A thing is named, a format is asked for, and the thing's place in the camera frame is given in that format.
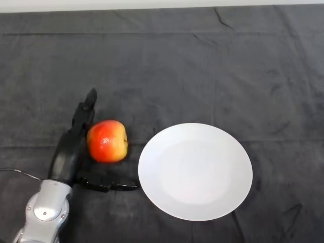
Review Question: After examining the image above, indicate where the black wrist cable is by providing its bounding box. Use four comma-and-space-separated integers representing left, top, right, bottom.
0, 169, 43, 182

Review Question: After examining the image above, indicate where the red yellow apple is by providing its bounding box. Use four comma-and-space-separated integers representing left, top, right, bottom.
86, 119, 129, 163

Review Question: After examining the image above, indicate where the white round plate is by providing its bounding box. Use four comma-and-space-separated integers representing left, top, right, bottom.
138, 123, 254, 222

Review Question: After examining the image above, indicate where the black cloth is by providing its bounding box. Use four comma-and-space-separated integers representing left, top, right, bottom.
0, 5, 324, 243

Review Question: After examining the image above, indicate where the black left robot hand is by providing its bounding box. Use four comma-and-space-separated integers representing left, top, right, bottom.
47, 88, 138, 193

